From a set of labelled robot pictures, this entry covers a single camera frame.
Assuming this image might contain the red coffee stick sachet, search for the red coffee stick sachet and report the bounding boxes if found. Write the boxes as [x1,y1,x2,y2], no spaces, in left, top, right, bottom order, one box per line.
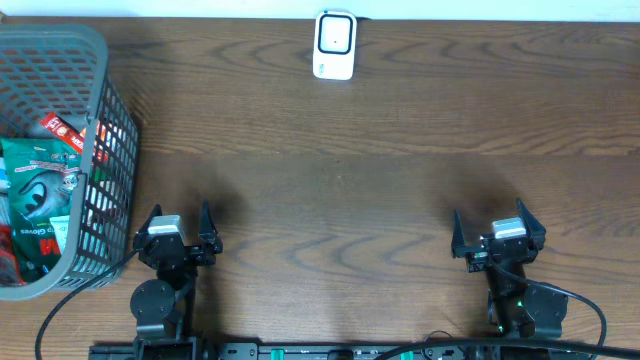
[40,112,84,154]

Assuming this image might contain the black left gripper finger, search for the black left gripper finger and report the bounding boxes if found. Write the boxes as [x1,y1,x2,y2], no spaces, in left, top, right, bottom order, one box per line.
[137,204,162,234]
[198,200,219,244]

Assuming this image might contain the grey plastic mesh basket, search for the grey plastic mesh basket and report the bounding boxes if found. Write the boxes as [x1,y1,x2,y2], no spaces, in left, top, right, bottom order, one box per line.
[1,25,138,301]

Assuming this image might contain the white barcode scanner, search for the white barcode scanner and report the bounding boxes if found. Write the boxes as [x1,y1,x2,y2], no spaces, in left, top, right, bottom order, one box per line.
[312,10,357,81]

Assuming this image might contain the green grip gloves package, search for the green grip gloves package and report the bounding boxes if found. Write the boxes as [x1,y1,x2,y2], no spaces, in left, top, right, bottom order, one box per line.
[1,138,80,283]

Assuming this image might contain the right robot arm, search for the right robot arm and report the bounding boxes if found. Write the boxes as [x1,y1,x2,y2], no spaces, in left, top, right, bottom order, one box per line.
[451,200,568,339]

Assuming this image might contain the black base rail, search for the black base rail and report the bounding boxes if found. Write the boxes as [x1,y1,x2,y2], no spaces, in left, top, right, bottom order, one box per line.
[88,342,590,360]

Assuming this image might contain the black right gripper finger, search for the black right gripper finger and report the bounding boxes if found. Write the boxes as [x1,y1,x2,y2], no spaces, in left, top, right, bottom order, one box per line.
[516,198,546,250]
[451,210,469,258]

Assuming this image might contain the orange snack box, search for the orange snack box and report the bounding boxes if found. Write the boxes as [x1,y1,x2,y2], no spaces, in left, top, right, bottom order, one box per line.
[92,121,126,166]

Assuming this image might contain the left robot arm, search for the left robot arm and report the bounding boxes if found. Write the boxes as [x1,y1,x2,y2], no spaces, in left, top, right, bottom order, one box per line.
[130,201,223,360]

